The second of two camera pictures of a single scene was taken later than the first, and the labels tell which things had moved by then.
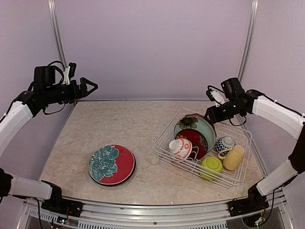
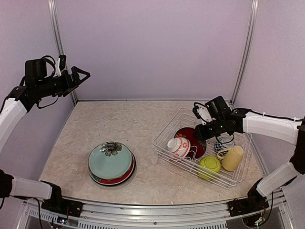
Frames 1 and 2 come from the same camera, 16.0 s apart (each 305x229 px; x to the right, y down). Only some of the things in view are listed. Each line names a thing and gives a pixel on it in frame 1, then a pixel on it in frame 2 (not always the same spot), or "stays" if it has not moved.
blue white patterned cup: [223, 143] stays
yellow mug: [234, 157] stays
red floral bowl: [199, 141] stays
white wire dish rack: [221, 154] stays
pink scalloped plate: [199, 116] to [110, 184]
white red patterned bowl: [180, 147] stays
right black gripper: [214, 116] to [203, 136]
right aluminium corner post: [253, 17] stays
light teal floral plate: [198, 124] to [110, 160]
